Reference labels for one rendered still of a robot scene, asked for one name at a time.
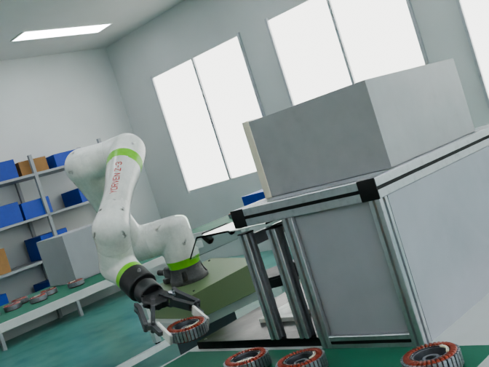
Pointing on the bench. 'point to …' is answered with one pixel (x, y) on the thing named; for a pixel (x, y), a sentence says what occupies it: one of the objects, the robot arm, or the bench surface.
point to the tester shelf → (359, 184)
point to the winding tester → (359, 128)
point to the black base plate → (256, 333)
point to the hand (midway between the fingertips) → (185, 327)
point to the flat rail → (263, 234)
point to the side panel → (357, 277)
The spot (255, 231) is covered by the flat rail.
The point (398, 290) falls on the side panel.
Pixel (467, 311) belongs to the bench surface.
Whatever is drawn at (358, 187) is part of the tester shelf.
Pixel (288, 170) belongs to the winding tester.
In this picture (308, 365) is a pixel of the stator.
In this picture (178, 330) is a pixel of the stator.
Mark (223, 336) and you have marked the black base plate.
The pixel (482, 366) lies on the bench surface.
